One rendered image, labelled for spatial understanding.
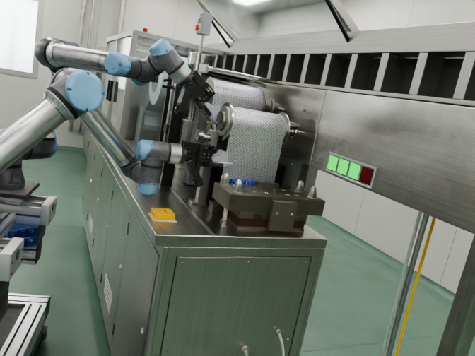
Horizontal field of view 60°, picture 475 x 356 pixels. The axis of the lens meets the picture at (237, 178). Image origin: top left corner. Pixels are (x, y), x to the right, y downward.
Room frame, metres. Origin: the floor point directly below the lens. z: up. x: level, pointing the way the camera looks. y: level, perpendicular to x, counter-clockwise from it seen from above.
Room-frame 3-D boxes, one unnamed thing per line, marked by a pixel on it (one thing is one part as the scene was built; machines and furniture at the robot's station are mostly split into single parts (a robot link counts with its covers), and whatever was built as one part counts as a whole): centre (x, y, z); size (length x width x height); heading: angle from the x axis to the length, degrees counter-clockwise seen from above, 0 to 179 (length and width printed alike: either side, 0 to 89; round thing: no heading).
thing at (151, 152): (1.44, 0.31, 1.11); 0.11 x 0.08 x 0.09; 116
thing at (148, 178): (1.46, 0.32, 1.01); 0.11 x 0.08 x 0.11; 41
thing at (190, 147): (1.51, 0.17, 1.12); 0.12 x 0.08 x 0.09; 116
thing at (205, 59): (2.31, 0.31, 1.50); 0.14 x 0.14 x 0.06
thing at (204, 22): (2.12, 0.31, 1.66); 0.07 x 0.07 x 0.10; 26
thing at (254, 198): (1.53, -0.13, 1.00); 0.40 x 0.16 x 0.06; 116
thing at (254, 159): (1.62, -0.05, 1.11); 0.23 x 0.01 x 0.18; 116
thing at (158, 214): (1.37, 0.23, 0.91); 0.07 x 0.07 x 0.02; 26
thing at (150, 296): (2.48, 0.46, 0.43); 2.52 x 0.64 x 0.86; 26
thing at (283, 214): (1.45, -0.19, 0.96); 0.10 x 0.03 x 0.11; 116
